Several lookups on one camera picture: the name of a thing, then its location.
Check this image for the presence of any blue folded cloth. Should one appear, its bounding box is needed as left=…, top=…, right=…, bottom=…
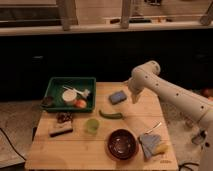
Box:
left=138, top=134, right=161, bottom=160

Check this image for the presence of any brown textured object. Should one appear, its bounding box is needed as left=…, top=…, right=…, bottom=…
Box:
left=57, top=113, right=72, bottom=123

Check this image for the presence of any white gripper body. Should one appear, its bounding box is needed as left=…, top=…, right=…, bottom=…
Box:
left=128, top=84, right=142, bottom=104

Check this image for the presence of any white round container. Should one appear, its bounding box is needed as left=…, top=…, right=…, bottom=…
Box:
left=62, top=90, right=77, bottom=105

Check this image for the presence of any green plastic tray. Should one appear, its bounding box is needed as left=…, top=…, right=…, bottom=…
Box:
left=41, top=77, right=96, bottom=113

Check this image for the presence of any metal fork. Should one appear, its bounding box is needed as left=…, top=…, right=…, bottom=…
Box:
left=144, top=122, right=162, bottom=134

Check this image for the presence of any dark red bowl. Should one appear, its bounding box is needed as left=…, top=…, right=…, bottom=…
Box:
left=106, top=129, right=138, bottom=160

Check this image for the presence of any blue sponge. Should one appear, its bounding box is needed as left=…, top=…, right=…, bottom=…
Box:
left=109, top=90, right=127, bottom=105

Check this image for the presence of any green plastic cup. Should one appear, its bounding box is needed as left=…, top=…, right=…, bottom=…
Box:
left=85, top=118, right=99, bottom=134

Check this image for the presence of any grey black eraser block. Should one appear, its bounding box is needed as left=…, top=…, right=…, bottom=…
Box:
left=49, top=122, right=73, bottom=137

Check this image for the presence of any yellow banana toy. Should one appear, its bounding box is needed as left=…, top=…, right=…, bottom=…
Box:
left=153, top=143, right=168, bottom=155

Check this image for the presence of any white plastic utensil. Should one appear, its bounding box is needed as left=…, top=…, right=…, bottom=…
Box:
left=62, top=86, right=91, bottom=99

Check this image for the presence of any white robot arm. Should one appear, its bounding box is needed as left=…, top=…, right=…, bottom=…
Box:
left=127, top=61, right=213, bottom=171

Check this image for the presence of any black floor cable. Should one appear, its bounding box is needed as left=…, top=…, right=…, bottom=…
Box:
left=0, top=127, right=27, bottom=162

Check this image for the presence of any orange fruit toy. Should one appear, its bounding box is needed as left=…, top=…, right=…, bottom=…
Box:
left=75, top=99, right=87, bottom=108

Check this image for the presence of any dark small cup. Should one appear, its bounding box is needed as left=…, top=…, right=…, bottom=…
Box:
left=41, top=96, right=54, bottom=107

